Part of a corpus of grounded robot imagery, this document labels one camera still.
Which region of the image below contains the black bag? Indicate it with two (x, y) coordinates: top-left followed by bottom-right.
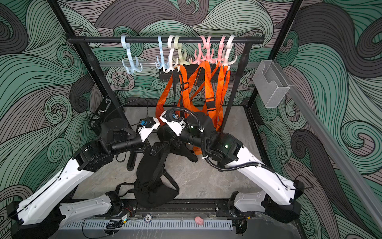
(155, 71), (198, 162)
(115, 142), (180, 208)

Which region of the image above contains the orange backpack bag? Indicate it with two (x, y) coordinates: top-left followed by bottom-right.
(179, 61), (218, 124)

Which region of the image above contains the rust red bag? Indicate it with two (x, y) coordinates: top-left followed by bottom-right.
(193, 146), (203, 155)

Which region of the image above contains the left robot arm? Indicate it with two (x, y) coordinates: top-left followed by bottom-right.
(7, 117), (160, 239)

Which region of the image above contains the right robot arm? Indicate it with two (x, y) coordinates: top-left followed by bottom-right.
(160, 107), (304, 224)

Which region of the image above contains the white hook left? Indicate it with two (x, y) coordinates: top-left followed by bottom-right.
(163, 35), (178, 73)

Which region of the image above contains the white hook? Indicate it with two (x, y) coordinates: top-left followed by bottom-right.
(163, 35), (178, 73)
(221, 35), (237, 69)

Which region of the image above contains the light blue hook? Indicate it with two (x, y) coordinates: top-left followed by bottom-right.
(155, 35), (168, 71)
(121, 35), (143, 75)

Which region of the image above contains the pink hook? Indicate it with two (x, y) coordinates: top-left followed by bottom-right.
(200, 36), (216, 64)
(190, 43), (205, 65)
(215, 35), (226, 65)

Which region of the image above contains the white hook rightmost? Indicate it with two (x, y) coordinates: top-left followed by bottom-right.
(221, 35), (237, 69)

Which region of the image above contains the pale green hook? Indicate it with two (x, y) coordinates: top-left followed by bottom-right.
(174, 35), (191, 71)

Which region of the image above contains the light blue hook leftmost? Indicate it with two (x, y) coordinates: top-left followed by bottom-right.
(121, 35), (143, 75)

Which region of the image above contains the front poker chip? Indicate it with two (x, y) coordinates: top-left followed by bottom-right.
(144, 214), (153, 223)

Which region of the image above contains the pink small object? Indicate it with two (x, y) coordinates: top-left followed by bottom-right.
(195, 216), (204, 226)

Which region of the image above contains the black clothes rack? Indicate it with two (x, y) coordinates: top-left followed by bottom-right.
(66, 34), (266, 171)

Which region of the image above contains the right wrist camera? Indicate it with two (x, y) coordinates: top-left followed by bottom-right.
(160, 110), (186, 136)

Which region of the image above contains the black corrugated cable hose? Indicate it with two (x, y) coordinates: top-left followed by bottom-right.
(165, 107), (296, 190)

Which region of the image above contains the clear mesh wall bin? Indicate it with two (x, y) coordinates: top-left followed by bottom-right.
(252, 60), (290, 108)

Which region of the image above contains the white slotted cable duct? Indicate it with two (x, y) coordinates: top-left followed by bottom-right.
(62, 219), (233, 231)

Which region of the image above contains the aluminium wall rail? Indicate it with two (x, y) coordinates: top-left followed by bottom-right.
(288, 85), (382, 229)

